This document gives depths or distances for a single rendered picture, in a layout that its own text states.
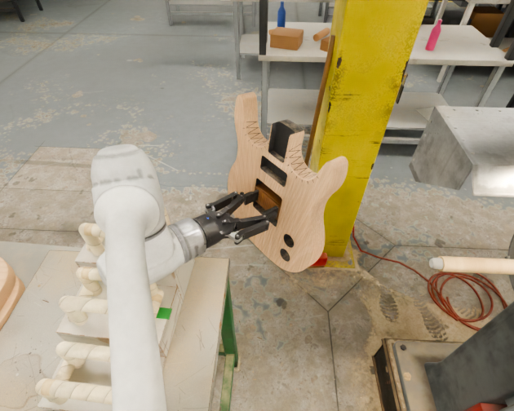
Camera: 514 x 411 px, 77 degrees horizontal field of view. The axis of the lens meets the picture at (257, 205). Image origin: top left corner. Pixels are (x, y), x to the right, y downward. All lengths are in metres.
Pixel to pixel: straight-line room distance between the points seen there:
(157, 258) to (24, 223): 2.35
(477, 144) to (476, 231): 2.25
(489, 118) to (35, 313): 1.21
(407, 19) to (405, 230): 1.59
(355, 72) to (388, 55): 0.13
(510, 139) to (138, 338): 0.63
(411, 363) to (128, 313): 1.46
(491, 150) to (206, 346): 0.78
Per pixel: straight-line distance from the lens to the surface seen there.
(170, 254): 0.67
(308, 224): 0.75
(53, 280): 1.22
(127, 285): 0.47
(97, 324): 0.97
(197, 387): 0.94
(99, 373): 1.00
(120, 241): 0.49
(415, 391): 1.72
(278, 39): 2.67
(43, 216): 2.94
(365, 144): 1.62
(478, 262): 0.82
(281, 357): 1.93
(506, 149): 0.64
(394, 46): 1.42
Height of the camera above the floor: 1.83
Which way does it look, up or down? 46 degrees down
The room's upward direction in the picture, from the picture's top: straight up
